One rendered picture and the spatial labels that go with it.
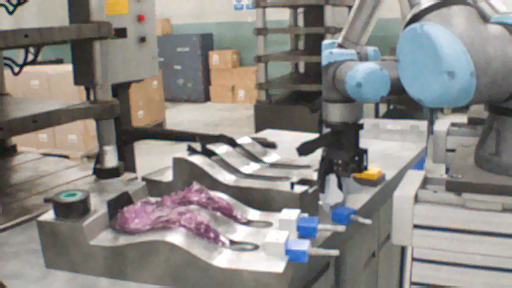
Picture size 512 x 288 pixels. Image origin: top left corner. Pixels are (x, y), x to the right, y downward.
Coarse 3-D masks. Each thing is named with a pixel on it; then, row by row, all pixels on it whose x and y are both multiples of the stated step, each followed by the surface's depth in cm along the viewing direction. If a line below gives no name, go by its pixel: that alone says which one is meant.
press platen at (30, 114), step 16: (0, 96) 177; (0, 112) 139; (16, 112) 138; (32, 112) 136; (48, 112) 139; (64, 112) 144; (80, 112) 146; (96, 112) 148; (112, 112) 151; (0, 128) 127; (16, 128) 130; (32, 128) 134
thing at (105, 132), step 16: (96, 0) 143; (96, 16) 144; (96, 48) 146; (0, 64) 181; (96, 64) 147; (0, 80) 181; (96, 80) 148; (96, 96) 150; (96, 128) 153; (112, 128) 154; (0, 144) 186; (16, 144) 189; (112, 144) 155; (112, 160) 155; (96, 176) 155; (112, 176) 154
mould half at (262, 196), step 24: (216, 144) 137; (168, 168) 141; (192, 168) 124; (216, 168) 125; (240, 168) 129; (264, 168) 132; (312, 168) 128; (168, 192) 130; (240, 192) 118; (264, 192) 115; (288, 192) 112; (312, 192) 116; (312, 216) 117
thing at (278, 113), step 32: (256, 0) 506; (288, 0) 494; (320, 0) 484; (352, 0) 577; (256, 32) 513; (288, 32) 502; (320, 32) 491; (320, 64) 629; (288, 96) 578; (256, 128) 534; (288, 128) 521
